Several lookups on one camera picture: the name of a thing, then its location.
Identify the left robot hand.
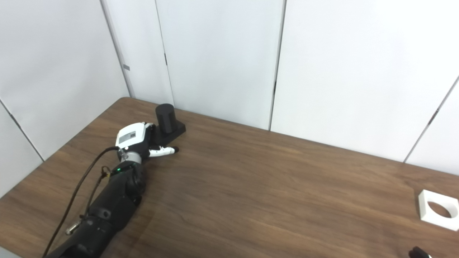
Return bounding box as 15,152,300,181
115,122,179,162

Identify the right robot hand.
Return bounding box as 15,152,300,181
409,246,432,258

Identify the black peg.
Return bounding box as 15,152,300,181
150,104,186,147

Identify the white square piece with hole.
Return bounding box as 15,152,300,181
418,190,459,231

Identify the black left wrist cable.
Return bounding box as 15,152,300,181
42,146,120,258

